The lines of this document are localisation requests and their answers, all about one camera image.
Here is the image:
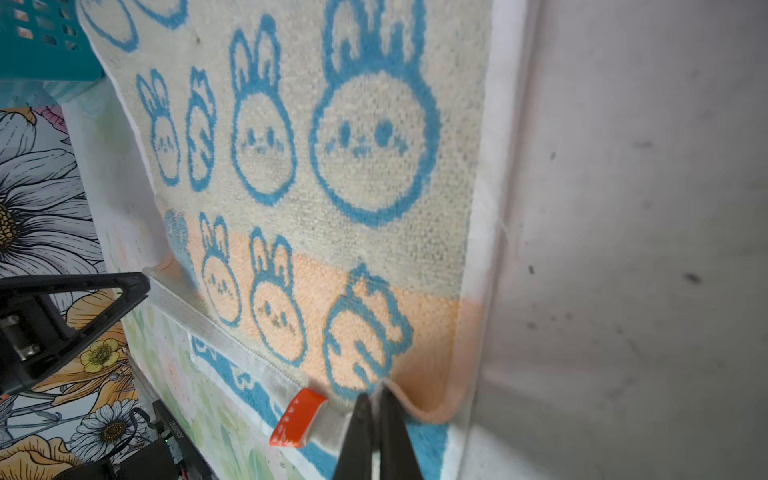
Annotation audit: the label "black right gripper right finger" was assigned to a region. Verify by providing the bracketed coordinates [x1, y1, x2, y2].
[379, 388, 423, 480]

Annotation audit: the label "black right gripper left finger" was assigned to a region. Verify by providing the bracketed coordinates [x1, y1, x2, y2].
[332, 394, 374, 480]

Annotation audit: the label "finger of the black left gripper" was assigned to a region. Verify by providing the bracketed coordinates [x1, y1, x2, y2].
[1, 272, 150, 395]

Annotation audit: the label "cream towel blue swirls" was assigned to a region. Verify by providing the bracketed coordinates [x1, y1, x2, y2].
[76, 1, 535, 479]

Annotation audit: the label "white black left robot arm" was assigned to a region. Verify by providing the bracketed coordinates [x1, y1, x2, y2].
[1, 273, 213, 479]

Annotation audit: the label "teal plastic basket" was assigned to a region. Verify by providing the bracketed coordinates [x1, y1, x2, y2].
[1, 0, 104, 82]

